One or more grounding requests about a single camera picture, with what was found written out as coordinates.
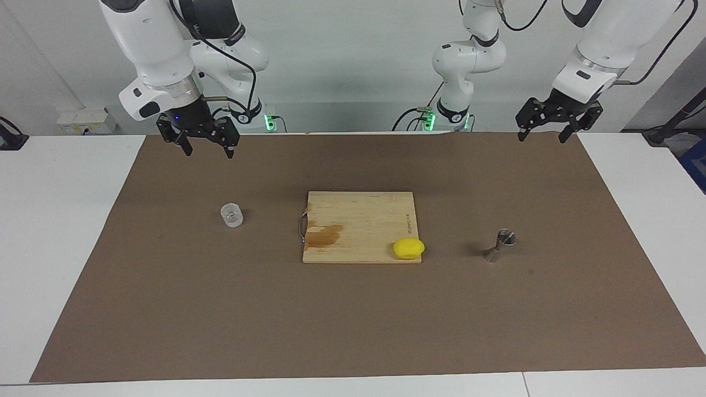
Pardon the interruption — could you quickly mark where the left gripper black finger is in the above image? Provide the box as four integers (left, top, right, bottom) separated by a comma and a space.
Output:
516, 98, 552, 142
558, 102, 603, 144

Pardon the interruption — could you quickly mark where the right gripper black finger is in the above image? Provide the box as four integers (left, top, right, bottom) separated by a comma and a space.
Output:
157, 115, 194, 157
212, 119, 240, 159

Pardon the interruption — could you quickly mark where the clear glass cup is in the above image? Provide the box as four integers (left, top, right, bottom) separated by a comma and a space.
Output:
220, 203, 244, 228

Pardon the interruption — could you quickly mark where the steel jigger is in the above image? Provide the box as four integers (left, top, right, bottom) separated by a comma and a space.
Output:
483, 229, 516, 263

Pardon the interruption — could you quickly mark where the black stand with pole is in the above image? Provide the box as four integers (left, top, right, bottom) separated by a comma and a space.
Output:
643, 91, 706, 147

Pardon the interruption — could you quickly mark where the blue crate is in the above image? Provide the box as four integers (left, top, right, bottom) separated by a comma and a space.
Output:
677, 138, 706, 194

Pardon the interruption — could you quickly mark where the wooden cutting board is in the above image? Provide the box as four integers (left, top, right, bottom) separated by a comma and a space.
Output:
298, 191, 422, 264

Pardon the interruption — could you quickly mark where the brown paper table mat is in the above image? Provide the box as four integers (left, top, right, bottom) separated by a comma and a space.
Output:
29, 132, 706, 384

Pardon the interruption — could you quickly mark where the black clamp base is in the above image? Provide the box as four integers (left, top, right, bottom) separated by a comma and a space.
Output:
0, 117, 29, 151

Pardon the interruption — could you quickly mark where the yellow lemon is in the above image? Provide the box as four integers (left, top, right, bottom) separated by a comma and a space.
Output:
393, 238, 426, 260

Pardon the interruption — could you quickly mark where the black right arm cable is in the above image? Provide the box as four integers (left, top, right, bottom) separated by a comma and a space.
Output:
168, 0, 260, 119

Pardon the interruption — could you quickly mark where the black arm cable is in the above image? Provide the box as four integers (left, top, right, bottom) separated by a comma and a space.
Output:
168, 0, 260, 119
494, 0, 700, 87

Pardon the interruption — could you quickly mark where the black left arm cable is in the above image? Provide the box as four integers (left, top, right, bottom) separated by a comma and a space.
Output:
494, 0, 700, 87

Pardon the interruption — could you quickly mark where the black base power cable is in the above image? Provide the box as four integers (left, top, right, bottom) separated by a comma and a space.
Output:
392, 83, 445, 132

